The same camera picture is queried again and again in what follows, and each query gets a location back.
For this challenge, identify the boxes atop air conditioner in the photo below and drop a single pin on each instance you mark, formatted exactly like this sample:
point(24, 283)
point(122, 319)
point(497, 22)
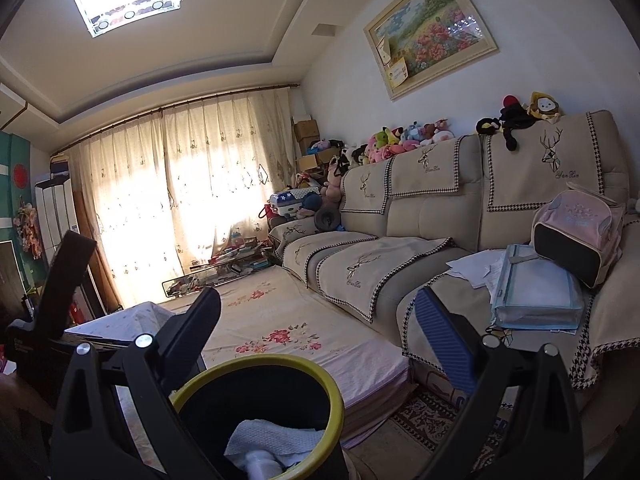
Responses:
point(59, 169)

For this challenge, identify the wooden curtain rod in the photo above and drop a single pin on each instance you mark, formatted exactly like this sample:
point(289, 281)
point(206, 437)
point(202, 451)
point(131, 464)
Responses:
point(175, 106)

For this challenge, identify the printed cardboard box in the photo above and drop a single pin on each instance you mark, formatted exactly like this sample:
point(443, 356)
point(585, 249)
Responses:
point(450, 400)

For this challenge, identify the black yellow penguin plush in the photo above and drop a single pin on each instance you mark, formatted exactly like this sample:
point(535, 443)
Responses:
point(487, 126)

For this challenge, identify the hanging flower bouquet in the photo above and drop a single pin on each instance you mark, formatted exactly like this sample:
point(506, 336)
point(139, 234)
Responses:
point(29, 232)

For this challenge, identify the framed flower painting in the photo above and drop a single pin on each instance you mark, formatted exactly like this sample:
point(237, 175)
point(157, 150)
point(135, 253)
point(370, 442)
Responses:
point(435, 30)

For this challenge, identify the yellow note card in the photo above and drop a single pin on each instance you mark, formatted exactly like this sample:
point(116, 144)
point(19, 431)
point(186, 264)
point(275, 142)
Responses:
point(398, 71)
point(383, 49)

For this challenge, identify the white paper towel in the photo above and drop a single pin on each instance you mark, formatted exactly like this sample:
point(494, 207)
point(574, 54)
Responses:
point(270, 437)

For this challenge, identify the pink backpack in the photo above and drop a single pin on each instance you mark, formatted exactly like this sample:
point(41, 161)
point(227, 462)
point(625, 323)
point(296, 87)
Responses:
point(580, 230)

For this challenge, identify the yellow monkey plush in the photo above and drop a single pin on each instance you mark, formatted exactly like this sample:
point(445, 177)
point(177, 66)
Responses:
point(545, 106)

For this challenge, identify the row of plush toys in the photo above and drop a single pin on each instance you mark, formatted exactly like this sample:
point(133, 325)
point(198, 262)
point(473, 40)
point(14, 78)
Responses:
point(395, 142)

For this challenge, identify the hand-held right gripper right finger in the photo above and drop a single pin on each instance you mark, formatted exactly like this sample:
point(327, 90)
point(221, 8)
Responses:
point(442, 342)

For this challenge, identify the floral pink mat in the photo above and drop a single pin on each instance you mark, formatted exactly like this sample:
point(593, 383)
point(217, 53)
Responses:
point(300, 320)

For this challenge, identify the stacked cardboard boxes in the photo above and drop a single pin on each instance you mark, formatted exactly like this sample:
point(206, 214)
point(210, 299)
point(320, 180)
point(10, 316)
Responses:
point(306, 135)

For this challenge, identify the grey neck pillow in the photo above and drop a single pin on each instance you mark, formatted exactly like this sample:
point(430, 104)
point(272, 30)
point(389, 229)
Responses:
point(327, 217)

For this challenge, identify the cream embroidered curtain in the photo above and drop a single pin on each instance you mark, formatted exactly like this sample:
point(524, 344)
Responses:
point(125, 200)
point(225, 170)

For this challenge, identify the light blue file bag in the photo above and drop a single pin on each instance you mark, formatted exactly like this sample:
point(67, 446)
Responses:
point(540, 290)

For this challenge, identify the black yellow-rimmed trash bin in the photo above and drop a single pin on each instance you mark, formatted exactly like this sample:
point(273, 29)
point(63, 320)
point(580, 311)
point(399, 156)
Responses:
point(336, 395)

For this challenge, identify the person's left forearm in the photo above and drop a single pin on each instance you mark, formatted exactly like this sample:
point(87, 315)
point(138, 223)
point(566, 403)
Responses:
point(25, 400)

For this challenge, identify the square ceiling vent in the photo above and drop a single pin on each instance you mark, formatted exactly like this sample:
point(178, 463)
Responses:
point(325, 30)

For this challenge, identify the open cardboard box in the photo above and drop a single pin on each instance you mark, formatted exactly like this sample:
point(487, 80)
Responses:
point(315, 160)

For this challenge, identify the green wall poster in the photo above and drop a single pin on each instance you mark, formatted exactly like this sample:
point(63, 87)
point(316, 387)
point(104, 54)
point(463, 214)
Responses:
point(12, 185)

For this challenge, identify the glass coffee table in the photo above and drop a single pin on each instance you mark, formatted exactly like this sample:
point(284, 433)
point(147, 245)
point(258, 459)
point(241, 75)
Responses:
point(210, 280)

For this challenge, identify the white tablecloth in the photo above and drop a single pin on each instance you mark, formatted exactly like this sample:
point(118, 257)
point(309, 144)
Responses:
point(130, 320)

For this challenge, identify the black plush with red hat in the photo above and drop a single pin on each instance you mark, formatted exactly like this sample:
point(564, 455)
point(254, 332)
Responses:
point(515, 120)

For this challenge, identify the beige bear plush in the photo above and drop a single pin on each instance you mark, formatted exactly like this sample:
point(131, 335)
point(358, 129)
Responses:
point(332, 185)

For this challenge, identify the beige sectional sofa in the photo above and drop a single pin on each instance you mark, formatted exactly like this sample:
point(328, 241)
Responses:
point(540, 165)

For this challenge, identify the star-print storage box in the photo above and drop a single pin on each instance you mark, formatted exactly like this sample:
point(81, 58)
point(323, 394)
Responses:
point(290, 202)

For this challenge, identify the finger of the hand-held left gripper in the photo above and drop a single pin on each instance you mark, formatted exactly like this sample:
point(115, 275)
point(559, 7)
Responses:
point(117, 351)
point(67, 275)

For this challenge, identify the pile of books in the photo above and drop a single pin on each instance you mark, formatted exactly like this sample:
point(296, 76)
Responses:
point(245, 257)

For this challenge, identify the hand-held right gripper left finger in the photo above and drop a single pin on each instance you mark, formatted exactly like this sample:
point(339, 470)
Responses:
point(195, 332)

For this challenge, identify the white loose papers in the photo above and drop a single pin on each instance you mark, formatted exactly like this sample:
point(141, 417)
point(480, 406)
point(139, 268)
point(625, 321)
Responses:
point(472, 267)

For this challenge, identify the patterned rug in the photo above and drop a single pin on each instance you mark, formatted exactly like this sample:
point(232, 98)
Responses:
point(430, 420)

